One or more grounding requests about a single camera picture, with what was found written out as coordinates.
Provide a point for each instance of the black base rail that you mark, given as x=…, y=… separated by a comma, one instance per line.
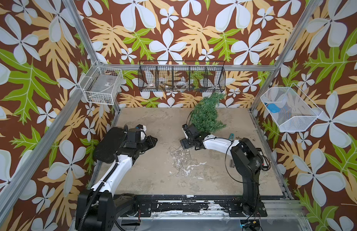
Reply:
x=143, y=206

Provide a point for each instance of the small green christmas tree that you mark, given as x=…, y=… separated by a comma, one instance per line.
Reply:
x=205, y=115

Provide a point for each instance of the white wire basket right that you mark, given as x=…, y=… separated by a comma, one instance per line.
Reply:
x=298, y=111

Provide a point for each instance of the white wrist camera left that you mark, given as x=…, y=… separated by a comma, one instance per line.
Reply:
x=142, y=128

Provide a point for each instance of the small metal fitting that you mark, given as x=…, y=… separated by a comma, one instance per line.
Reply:
x=231, y=164

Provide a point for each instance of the black wire basket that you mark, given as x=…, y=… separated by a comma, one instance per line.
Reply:
x=181, y=76

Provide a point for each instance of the teal utility knife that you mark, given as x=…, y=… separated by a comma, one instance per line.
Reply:
x=232, y=136

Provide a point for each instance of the black oval pad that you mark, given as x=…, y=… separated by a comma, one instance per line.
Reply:
x=111, y=143

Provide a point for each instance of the white wire basket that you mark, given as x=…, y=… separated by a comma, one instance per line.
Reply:
x=101, y=84
x=298, y=111

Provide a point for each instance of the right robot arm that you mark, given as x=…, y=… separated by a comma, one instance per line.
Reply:
x=247, y=160

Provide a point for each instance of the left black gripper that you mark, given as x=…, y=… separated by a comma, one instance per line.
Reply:
x=151, y=143

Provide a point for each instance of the clear string lights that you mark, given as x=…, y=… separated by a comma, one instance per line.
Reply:
x=182, y=161

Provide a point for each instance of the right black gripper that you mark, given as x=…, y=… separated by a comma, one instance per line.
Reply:
x=184, y=142

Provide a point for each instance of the blue object in basket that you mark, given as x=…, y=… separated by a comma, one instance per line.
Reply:
x=273, y=108

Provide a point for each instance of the white wire basket left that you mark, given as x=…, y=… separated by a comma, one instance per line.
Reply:
x=101, y=84

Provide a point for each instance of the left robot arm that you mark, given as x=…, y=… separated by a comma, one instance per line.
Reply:
x=85, y=221

